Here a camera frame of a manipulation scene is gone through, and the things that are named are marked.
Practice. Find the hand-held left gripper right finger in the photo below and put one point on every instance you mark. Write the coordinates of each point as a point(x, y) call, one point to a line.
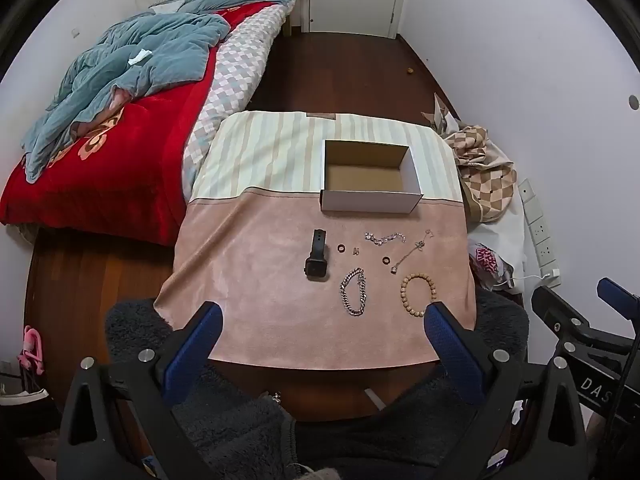
point(450, 352)

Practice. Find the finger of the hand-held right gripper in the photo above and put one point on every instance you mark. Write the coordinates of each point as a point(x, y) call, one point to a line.
point(557, 310)
point(620, 292)

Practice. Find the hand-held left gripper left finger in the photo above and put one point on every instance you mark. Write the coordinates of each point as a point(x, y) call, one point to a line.
point(196, 347)

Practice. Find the black smartwatch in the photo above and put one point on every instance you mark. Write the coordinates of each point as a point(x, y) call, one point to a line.
point(316, 265)

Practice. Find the white cardboard box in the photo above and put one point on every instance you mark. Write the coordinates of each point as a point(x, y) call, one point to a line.
point(370, 175)

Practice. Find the white power strip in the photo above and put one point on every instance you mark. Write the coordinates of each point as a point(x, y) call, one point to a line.
point(540, 240)

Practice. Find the white plastic bag red print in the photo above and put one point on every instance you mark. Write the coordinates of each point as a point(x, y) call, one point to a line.
point(492, 245)

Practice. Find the dark grey fuzzy clothing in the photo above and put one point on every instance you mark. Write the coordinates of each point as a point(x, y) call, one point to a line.
point(240, 435)

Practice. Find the pink and striped tablecloth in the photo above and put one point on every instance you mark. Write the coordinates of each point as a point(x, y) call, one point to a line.
point(260, 270)

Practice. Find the brown checkered cloth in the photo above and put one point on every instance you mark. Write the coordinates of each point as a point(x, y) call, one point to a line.
point(485, 180)

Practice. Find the pink plastic item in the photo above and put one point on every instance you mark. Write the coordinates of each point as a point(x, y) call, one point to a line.
point(31, 350)

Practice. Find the dark shoe white sole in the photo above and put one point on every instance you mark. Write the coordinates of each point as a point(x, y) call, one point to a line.
point(20, 397)

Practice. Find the bed with red blanket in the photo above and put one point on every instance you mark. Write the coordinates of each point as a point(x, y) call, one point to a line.
point(125, 170)

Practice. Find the checkered bed sheet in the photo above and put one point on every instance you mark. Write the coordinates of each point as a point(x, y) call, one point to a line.
point(235, 70)

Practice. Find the teal quilt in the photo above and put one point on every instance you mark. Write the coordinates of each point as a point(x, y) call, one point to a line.
point(150, 60)

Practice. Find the white paper scrap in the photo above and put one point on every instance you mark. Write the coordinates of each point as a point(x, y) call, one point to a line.
point(139, 57)

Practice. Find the round black wall fixture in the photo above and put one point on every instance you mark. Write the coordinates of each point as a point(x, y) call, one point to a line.
point(634, 101)

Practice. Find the wooden bed frame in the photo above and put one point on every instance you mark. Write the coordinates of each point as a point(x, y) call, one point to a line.
point(288, 22)

